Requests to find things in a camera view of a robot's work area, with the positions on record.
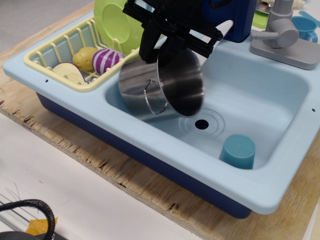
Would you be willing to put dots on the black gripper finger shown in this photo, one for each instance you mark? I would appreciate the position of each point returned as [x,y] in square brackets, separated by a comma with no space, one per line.
[150,37]
[169,49]

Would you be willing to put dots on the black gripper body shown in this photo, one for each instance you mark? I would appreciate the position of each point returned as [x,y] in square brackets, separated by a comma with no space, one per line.
[178,18]

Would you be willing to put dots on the blue plastic mug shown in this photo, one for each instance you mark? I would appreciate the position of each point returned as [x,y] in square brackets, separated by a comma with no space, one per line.
[306,26]

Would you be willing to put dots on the stainless steel pot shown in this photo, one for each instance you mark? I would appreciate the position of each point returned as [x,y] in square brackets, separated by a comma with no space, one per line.
[152,91]

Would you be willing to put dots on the purple toy eggplant slice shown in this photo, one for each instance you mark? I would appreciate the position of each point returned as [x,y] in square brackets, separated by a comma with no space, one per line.
[71,72]

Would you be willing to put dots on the grey toy faucet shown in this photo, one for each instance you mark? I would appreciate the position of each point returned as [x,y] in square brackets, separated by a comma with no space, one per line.
[280,41]

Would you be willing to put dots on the yellow toy potato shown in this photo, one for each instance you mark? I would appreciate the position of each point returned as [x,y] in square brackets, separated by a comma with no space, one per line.
[83,58]

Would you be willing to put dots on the green plastic plate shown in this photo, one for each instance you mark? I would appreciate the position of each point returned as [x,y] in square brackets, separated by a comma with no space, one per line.
[117,29]

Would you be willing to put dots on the plywood board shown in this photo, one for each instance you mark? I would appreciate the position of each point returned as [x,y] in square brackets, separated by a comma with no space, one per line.
[98,193]

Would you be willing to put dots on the light blue toy sink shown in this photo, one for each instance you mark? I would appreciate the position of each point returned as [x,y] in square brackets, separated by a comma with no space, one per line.
[274,104]

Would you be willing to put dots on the teal plastic cup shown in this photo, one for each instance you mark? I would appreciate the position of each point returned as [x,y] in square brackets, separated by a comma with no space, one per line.
[239,151]

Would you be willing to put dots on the yellow tape piece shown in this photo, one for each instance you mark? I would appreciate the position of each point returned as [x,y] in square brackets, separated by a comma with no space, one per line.
[37,227]

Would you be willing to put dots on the purple striped toy onion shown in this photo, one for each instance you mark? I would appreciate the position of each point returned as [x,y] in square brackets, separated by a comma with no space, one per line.
[104,59]

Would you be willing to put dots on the yellow dish rack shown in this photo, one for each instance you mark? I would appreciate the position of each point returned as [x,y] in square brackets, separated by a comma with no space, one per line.
[61,49]

